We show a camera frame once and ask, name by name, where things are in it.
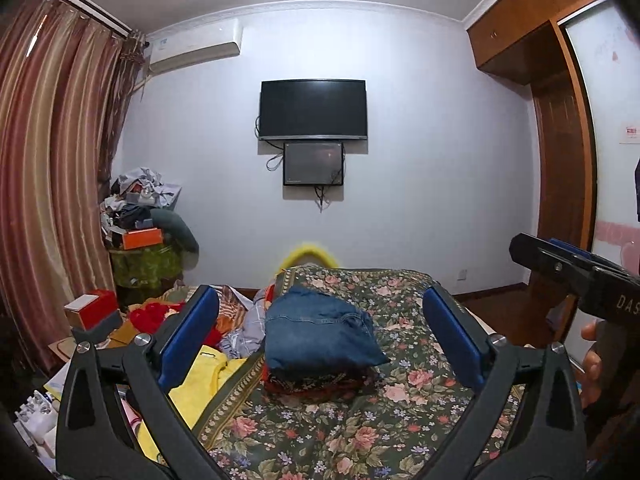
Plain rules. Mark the plaid white blue cloth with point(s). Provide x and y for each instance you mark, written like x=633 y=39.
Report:
x=250 y=327

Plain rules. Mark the pile of mixed clutter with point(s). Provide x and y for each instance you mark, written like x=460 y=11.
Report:
x=137 y=195

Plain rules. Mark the black wall television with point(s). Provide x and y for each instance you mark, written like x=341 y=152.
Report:
x=312 y=107

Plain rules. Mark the white plastic items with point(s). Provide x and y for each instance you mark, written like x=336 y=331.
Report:
x=37 y=420

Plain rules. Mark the green patterned cloth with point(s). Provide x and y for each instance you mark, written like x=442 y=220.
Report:
x=145 y=265

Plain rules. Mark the red garment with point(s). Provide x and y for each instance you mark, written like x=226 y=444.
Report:
x=150 y=315

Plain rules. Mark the grey cushion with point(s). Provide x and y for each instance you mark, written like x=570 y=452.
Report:
x=180 y=232

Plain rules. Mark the yellow garment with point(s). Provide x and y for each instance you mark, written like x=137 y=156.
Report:
x=210 y=385

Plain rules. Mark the red box with white lid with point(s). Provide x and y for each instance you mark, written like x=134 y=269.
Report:
x=92 y=310

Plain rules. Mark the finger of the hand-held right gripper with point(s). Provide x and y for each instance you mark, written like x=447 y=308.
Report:
x=540 y=257
x=565 y=246

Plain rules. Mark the blue denim garment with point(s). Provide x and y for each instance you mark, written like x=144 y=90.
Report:
x=320 y=330

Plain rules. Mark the person's right hand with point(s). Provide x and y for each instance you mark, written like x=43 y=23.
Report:
x=594 y=375

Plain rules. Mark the orange box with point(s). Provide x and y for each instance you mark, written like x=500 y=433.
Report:
x=142 y=238

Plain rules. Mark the dark floral bedspread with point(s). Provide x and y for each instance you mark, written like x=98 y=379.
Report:
x=390 y=435

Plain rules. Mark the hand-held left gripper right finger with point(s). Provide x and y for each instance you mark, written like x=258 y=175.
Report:
x=452 y=335

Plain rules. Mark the white air conditioner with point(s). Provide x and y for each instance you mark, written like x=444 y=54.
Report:
x=195 y=47

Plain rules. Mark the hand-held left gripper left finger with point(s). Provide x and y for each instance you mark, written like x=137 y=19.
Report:
x=187 y=340

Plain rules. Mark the striped brown curtain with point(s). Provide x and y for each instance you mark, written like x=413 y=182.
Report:
x=55 y=160

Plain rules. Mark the orange striped cloth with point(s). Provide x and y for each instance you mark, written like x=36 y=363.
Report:
x=231 y=302

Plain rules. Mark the white wall socket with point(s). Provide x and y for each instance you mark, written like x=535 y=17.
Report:
x=462 y=274

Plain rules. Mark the wooden wardrobe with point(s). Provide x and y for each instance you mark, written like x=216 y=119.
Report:
x=560 y=135

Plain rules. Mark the curtain rail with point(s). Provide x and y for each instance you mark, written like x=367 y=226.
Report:
x=85 y=2

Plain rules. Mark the small black wall monitor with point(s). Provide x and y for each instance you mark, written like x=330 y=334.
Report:
x=313 y=164

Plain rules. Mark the folded red patterned cloth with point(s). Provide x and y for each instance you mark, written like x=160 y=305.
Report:
x=310 y=385

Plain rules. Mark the red white door sticker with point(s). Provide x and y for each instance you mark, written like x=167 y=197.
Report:
x=631 y=133

